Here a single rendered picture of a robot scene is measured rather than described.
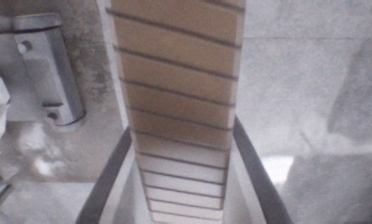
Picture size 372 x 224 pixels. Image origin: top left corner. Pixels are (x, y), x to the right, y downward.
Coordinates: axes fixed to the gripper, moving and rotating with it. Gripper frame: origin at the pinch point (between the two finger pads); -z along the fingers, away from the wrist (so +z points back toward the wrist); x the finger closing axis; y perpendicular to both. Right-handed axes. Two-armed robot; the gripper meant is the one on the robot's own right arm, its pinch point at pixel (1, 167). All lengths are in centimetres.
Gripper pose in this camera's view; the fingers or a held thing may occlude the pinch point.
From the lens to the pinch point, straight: 102.2
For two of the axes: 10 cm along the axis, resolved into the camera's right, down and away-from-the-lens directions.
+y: 8.2, -4.4, -3.8
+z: -2.3, 3.5, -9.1
